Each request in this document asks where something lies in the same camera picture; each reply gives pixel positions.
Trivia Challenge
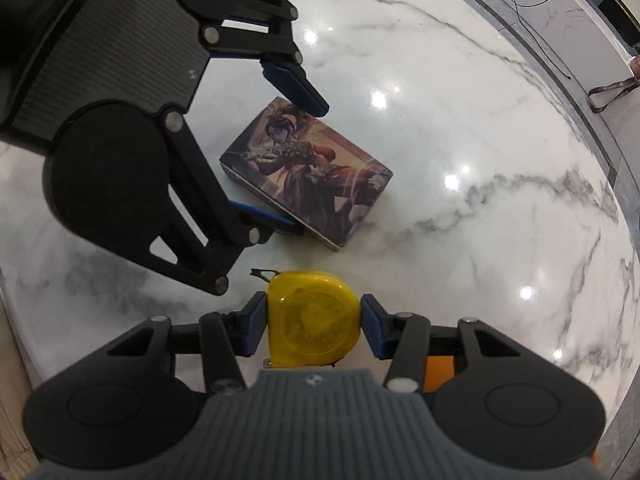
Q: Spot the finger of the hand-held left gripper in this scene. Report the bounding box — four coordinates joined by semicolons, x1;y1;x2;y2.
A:
145;107;306;298
201;0;331;118

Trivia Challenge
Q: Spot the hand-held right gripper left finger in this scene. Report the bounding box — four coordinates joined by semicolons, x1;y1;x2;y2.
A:
107;291;268;393

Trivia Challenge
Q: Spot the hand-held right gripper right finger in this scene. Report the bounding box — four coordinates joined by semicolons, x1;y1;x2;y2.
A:
360;294;518;391

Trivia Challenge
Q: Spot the yellow tape measure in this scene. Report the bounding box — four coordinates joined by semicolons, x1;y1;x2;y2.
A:
250;267;362;368

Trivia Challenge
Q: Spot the printed card box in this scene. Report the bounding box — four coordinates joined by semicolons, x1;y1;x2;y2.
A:
219;96;395;252

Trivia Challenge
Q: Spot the orange cardboard box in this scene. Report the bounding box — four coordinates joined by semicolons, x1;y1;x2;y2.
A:
422;355;456;395

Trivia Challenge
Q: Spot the white marble television console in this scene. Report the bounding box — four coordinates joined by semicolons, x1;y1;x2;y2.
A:
480;0;640;121

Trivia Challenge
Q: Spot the black cable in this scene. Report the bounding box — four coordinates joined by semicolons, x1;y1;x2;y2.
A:
502;0;573;81

